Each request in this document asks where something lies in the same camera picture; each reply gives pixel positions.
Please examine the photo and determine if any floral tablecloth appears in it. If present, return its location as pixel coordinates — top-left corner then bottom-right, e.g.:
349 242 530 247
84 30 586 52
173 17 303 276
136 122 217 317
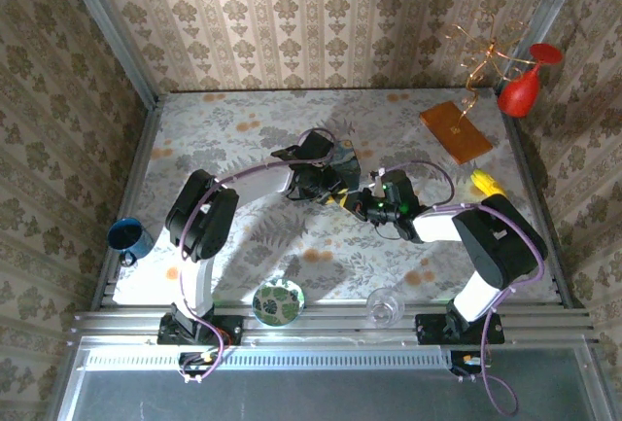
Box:
114 88 560 306

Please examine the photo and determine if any clear drinking glass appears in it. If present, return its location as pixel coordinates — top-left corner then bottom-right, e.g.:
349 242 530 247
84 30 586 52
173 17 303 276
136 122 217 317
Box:
365 286 406 329

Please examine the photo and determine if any yellow corn toy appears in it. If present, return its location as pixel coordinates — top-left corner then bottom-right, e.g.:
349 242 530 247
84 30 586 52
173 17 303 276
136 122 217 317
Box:
469 168 509 200

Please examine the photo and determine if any orange wooden board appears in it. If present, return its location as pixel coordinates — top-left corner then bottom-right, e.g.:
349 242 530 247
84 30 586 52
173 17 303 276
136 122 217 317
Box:
419 101 494 166

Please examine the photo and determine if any leaf pattern bowl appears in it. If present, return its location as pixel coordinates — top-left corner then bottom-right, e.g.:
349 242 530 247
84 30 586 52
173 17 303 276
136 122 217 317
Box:
251 278 307 328

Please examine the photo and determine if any red wine glass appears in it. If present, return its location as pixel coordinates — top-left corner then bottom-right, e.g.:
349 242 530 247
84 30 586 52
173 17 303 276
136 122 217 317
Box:
497 42 566 119

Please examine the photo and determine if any grey metal plate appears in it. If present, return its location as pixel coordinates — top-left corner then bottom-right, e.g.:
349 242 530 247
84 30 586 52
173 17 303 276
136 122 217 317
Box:
56 336 614 421

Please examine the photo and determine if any blue enamel mug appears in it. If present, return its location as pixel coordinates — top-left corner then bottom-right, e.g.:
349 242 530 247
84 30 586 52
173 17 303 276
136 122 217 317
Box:
106 217 157 267

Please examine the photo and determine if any thin black wire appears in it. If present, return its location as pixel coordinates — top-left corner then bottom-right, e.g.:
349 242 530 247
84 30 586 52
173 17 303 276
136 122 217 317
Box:
375 223 407 246

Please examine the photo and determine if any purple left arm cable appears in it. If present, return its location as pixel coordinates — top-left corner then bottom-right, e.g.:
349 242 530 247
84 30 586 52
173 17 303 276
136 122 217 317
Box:
177 126 341 386

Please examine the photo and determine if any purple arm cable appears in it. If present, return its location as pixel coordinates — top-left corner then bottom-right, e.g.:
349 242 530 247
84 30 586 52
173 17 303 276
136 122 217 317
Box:
378 159 546 416
177 126 341 386

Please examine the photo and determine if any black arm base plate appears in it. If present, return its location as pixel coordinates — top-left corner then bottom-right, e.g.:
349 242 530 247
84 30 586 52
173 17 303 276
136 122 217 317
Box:
414 312 505 346
156 312 245 347

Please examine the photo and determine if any aluminium front rail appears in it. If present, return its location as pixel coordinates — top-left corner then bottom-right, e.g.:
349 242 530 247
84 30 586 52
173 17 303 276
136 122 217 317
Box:
71 299 598 346

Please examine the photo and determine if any aluminium side rail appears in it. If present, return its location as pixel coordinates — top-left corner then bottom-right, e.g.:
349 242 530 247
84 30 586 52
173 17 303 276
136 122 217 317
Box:
90 98 165 311
501 93 586 309

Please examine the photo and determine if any grey slotted cable duct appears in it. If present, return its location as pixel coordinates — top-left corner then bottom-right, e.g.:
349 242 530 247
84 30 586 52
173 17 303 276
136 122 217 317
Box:
84 346 452 371

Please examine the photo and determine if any black cable connector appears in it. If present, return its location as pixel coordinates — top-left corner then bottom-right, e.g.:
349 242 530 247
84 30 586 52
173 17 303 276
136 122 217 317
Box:
448 349 493 384
178 350 221 385

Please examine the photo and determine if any copper wire glass stand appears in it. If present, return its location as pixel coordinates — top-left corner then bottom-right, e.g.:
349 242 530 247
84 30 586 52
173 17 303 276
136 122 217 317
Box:
448 13 529 133

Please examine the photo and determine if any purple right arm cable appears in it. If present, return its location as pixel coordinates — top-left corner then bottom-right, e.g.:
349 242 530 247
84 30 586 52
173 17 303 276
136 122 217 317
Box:
378 159 546 416

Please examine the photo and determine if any aluminium corner post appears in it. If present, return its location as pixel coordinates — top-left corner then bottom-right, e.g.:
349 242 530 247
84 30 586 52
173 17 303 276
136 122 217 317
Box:
55 0 160 107
494 0 593 95

